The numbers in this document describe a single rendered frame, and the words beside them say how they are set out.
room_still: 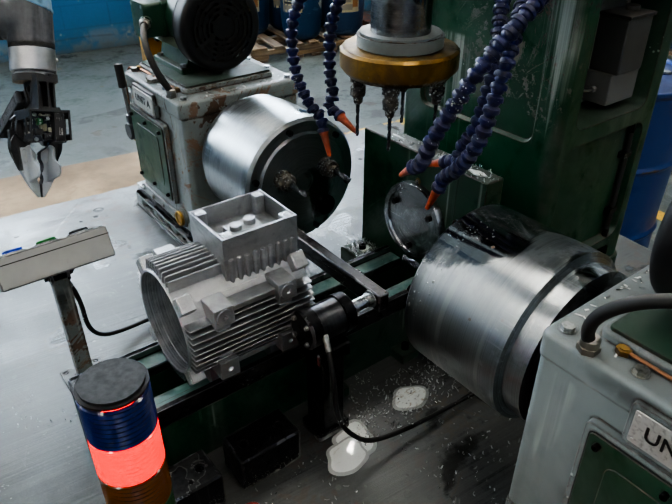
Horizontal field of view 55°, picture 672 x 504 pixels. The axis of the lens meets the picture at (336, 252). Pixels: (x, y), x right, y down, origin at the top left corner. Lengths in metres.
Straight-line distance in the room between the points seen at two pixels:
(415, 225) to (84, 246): 0.56
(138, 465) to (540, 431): 0.44
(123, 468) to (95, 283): 0.90
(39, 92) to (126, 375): 0.74
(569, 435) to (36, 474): 0.75
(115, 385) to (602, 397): 0.46
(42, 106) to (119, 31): 5.35
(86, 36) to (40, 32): 5.27
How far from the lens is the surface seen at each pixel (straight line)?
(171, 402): 0.96
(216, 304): 0.87
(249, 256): 0.90
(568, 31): 1.04
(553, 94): 1.07
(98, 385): 0.57
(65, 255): 1.07
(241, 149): 1.21
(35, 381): 1.26
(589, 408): 0.73
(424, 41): 0.97
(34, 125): 1.23
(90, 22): 6.51
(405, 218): 1.18
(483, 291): 0.82
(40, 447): 1.14
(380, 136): 1.19
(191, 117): 1.35
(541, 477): 0.84
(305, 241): 1.08
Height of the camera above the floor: 1.59
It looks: 32 degrees down
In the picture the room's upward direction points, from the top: straight up
